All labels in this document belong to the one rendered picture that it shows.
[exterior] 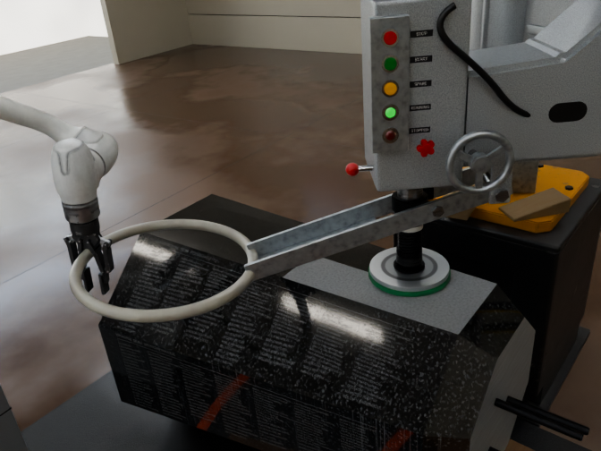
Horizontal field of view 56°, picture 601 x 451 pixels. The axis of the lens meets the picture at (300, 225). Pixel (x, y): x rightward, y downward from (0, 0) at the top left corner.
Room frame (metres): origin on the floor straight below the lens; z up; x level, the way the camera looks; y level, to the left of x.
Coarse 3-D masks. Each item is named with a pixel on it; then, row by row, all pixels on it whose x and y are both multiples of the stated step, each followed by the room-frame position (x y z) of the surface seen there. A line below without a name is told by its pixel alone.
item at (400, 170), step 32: (384, 0) 1.20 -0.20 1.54; (416, 0) 1.20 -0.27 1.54; (448, 0) 1.19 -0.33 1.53; (448, 32) 1.19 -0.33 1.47; (416, 64) 1.19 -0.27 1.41; (448, 64) 1.19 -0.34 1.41; (416, 96) 1.19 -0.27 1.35; (448, 96) 1.19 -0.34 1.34; (448, 128) 1.19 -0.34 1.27; (384, 160) 1.19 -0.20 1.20; (416, 160) 1.19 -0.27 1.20
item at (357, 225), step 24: (456, 192) 1.25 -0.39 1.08; (504, 192) 1.20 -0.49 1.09; (336, 216) 1.35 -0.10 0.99; (360, 216) 1.35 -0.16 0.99; (408, 216) 1.24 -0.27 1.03; (432, 216) 1.24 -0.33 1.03; (264, 240) 1.36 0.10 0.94; (288, 240) 1.36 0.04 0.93; (312, 240) 1.34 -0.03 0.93; (336, 240) 1.24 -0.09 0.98; (360, 240) 1.24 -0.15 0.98; (264, 264) 1.25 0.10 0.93; (288, 264) 1.25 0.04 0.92
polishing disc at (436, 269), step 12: (384, 252) 1.38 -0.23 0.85; (432, 252) 1.36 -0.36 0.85; (372, 264) 1.33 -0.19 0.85; (384, 264) 1.32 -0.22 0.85; (432, 264) 1.30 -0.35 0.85; (444, 264) 1.29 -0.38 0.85; (372, 276) 1.28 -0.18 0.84; (384, 276) 1.26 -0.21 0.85; (396, 276) 1.26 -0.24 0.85; (408, 276) 1.25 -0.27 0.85; (420, 276) 1.25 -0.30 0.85; (432, 276) 1.24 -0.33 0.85; (444, 276) 1.24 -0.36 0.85; (396, 288) 1.21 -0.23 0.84; (408, 288) 1.20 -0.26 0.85; (420, 288) 1.20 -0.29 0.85
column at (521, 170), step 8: (520, 168) 1.82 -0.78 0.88; (528, 168) 1.82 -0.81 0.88; (536, 168) 1.81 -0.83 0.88; (512, 176) 1.82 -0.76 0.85; (520, 176) 1.82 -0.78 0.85; (528, 176) 1.81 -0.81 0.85; (536, 176) 1.81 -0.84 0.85; (512, 184) 1.82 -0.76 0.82; (520, 184) 1.82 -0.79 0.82; (528, 184) 1.81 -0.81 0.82; (520, 192) 1.82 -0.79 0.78; (528, 192) 1.81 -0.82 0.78
